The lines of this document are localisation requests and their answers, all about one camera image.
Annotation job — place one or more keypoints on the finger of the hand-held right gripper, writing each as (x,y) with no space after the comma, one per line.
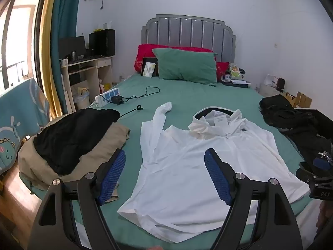
(307,173)
(319,163)

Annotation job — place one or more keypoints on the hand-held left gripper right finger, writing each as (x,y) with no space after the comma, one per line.
(217,177)

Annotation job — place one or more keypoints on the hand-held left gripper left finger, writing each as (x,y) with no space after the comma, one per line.
(112,177)

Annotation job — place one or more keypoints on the white long-sleeved shirt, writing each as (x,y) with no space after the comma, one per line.
(195,161)

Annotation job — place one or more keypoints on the person's right hand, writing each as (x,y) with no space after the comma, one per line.
(324,217)

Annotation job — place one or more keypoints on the khaki garment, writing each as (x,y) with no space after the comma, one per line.
(114,136)

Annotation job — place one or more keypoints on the black folded garment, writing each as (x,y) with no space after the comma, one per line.
(72,135)

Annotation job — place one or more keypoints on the black jacket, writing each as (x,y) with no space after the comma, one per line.
(286,114)

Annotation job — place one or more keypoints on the cardboard boxes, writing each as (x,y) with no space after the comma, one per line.
(303,100)

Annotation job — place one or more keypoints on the bed with green sheet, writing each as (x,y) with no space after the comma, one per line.
(221,101)

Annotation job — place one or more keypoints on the black power adapter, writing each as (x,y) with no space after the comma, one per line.
(117,100)

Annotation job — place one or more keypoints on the white and blue power strip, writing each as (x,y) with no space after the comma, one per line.
(106,96)

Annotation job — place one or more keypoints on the dark small box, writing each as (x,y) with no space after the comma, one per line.
(280,84)

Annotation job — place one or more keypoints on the white box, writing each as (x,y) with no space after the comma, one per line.
(270,80)

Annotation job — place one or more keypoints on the colourful snack pack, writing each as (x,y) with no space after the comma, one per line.
(235,72)

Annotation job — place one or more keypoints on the small red pillow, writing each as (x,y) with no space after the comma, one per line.
(222,70)

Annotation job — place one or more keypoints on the beige wooden desk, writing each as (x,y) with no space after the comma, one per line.
(104,70)

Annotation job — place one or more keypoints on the blue cartoon blanket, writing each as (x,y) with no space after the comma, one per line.
(18,119)

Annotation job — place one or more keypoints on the tissue pack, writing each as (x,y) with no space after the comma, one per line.
(149,70)

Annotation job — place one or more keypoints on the green pillow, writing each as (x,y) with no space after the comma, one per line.
(187,65)

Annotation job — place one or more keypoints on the black tablet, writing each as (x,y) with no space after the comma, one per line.
(149,59)

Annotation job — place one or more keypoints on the large red pillow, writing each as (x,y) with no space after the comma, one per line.
(145,54)

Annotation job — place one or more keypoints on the steel cup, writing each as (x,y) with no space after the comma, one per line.
(73,55)

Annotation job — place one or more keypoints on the black computer tower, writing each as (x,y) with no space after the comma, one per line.
(102,43)

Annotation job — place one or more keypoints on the black monitor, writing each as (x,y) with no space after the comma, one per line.
(72,45)

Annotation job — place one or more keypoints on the yellow curtain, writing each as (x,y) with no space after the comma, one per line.
(48,44)

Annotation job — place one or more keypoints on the grey padded headboard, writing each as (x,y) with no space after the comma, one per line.
(187,31)

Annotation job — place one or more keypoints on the teal curtain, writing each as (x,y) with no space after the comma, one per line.
(65,31)

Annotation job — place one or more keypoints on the window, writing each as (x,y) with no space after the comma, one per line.
(20,39)

